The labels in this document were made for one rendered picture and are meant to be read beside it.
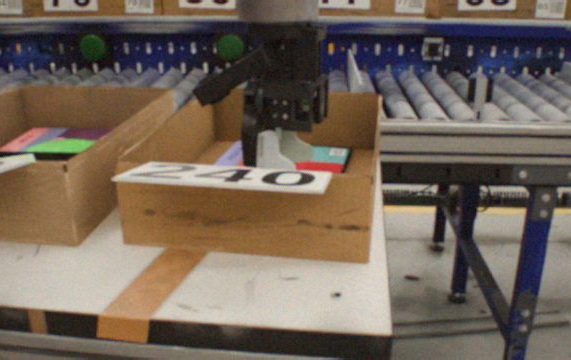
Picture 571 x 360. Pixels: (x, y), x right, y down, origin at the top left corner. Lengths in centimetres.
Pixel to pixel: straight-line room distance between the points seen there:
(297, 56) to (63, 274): 34
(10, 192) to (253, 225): 28
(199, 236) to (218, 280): 7
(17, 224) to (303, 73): 37
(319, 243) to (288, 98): 16
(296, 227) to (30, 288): 28
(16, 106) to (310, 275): 67
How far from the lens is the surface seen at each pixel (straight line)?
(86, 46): 180
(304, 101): 68
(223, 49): 171
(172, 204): 67
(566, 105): 148
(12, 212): 74
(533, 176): 131
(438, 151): 123
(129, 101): 105
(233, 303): 59
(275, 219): 64
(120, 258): 68
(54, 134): 105
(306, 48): 67
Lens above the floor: 106
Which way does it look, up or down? 21 degrees down
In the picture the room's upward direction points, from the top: straight up
